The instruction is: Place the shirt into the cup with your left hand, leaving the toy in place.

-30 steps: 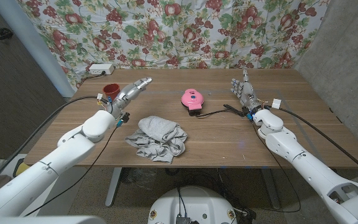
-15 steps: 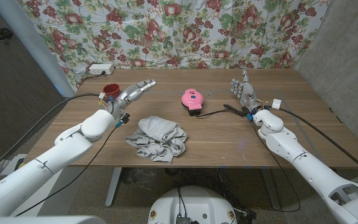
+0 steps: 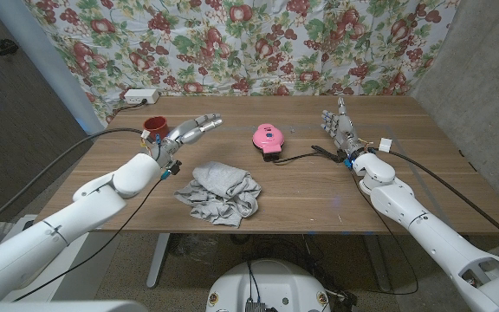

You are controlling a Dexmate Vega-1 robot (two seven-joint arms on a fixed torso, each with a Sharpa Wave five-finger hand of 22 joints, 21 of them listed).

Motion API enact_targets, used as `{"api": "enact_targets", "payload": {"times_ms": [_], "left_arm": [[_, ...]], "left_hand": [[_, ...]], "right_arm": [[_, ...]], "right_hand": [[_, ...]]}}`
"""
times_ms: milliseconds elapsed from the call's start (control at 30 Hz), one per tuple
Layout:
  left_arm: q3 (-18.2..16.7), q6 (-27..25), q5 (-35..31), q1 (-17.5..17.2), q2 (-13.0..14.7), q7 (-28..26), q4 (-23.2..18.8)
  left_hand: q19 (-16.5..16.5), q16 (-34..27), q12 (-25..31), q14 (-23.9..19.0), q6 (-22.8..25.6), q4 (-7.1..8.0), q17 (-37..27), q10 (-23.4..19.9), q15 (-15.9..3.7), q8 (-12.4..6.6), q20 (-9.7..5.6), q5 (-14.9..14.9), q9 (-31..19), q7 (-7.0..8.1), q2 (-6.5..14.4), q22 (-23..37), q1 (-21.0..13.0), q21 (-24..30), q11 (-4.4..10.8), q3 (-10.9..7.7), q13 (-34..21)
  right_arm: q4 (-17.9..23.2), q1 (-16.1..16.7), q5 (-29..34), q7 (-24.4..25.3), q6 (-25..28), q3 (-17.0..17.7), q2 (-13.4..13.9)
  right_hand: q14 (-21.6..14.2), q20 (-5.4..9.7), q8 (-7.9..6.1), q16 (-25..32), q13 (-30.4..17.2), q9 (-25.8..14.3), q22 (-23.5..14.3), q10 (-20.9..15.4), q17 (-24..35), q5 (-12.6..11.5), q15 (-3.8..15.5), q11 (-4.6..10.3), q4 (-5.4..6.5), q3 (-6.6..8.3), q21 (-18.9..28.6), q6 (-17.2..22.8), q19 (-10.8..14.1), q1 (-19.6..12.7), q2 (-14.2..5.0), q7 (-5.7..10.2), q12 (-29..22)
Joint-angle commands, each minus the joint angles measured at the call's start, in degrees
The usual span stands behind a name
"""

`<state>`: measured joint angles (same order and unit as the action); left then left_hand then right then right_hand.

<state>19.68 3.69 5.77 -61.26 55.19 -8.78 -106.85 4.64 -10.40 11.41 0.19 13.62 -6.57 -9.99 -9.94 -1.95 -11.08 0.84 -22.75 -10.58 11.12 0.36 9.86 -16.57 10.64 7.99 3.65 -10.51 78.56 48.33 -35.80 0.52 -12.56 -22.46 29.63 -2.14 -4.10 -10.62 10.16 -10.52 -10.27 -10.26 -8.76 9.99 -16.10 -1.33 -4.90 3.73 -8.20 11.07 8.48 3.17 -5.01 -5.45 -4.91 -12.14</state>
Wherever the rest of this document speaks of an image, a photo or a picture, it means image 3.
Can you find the white power strip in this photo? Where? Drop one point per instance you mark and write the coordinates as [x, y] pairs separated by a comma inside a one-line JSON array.
[[140, 96]]

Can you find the white table leg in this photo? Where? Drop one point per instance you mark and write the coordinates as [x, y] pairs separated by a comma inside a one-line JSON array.
[[377, 260], [157, 260]]

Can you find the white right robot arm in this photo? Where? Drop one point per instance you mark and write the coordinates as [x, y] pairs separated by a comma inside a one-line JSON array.
[[431, 242]]

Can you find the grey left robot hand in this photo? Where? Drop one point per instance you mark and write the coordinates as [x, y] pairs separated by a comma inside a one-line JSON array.
[[180, 135]]

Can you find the pale blue pillar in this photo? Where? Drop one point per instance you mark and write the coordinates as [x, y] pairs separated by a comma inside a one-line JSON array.
[[46, 60]]

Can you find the floral fruit print backdrop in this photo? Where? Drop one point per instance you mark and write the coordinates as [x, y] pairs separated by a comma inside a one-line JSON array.
[[241, 47]]

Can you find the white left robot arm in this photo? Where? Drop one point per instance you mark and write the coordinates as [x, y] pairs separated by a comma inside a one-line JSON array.
[[59, 229]]

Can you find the pink toy waffle maker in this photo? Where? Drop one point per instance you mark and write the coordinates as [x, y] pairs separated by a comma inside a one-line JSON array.
[[268, 138]]

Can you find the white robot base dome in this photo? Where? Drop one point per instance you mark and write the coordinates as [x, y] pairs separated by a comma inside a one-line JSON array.
[[267, 286]]

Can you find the red cup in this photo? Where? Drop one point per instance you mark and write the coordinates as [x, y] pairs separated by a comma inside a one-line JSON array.
[[156, 125]]

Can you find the white robot torso edge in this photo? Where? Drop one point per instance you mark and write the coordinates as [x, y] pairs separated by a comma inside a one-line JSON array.
[[59, 307]]

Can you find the grey shirt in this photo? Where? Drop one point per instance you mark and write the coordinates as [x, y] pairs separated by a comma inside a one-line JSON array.
[[223, 190]]

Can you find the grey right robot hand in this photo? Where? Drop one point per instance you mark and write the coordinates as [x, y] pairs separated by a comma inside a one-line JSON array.
[[345, 130]]

